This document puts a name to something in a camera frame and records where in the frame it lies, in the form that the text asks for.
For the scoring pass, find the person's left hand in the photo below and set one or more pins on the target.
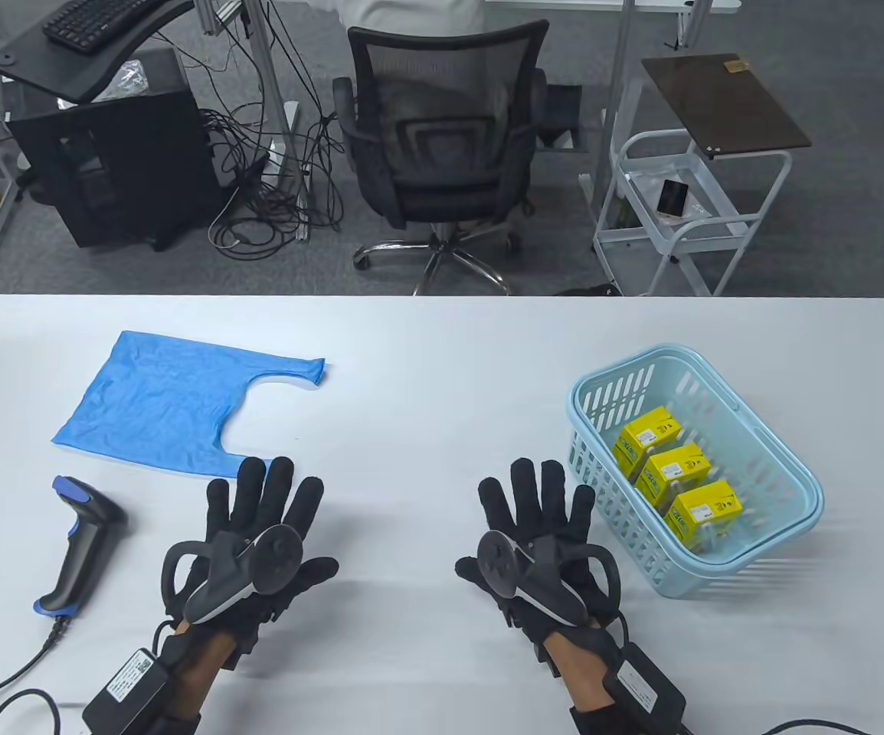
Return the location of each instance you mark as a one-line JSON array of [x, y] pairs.
[[289, 490]]

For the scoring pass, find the person's right hand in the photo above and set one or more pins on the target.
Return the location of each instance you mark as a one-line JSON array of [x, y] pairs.
[[526, 490]]

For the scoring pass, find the yellow chrysanthemum tea package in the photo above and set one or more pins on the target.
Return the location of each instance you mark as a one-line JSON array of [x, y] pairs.
[[653, 432], [676, 468], [706, 509]]

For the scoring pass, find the blue plastic bag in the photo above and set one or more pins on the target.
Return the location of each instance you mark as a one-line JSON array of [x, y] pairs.
[[158, 398]]

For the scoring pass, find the black blue barcode scanner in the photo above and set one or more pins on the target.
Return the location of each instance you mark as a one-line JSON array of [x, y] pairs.
[[82, 543]]

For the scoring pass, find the person's left forearm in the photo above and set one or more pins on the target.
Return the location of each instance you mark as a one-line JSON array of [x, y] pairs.
[[204, 670]]

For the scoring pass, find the black white tracking controller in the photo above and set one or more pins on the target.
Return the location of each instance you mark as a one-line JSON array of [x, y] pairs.
[[541, 582], [220, 589]]

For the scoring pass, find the black wrist sensor box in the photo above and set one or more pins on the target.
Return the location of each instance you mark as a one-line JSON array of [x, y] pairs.
[[645, 689], [128, 685]]

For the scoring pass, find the light blue plastic basket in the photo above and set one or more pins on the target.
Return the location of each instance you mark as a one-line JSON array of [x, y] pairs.
[[787, 490]]

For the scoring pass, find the black smartphone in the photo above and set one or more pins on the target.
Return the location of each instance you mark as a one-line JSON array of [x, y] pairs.
[[672, 197]]

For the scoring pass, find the black mesh office chair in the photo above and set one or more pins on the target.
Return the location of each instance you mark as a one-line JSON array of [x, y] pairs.
[[442, 168]]

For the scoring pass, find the black computer tower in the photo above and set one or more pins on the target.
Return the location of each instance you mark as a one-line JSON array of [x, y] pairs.
[[128, 168]]

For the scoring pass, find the black open box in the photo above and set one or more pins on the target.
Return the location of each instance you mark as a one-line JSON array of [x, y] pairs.
[[561, 107]]

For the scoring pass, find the white metal cart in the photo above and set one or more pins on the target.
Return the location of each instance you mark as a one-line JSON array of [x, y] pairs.
[[756, 155]]

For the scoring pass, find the grey metal desk leg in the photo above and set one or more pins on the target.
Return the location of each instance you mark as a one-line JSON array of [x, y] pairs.
[[614, 76], [270, 76]]

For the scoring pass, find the dark brown board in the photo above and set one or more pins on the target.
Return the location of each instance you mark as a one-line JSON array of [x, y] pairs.
[[725, 107]]

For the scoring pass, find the clear plastic bag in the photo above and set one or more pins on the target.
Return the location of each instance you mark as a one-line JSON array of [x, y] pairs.
[[124, 80]]

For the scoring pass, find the black keyboard shelf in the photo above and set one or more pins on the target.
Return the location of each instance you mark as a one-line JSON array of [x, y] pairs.
[[67, 76]]

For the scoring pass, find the black keyboard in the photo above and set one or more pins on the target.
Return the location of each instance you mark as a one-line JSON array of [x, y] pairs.
[[97, 19]]

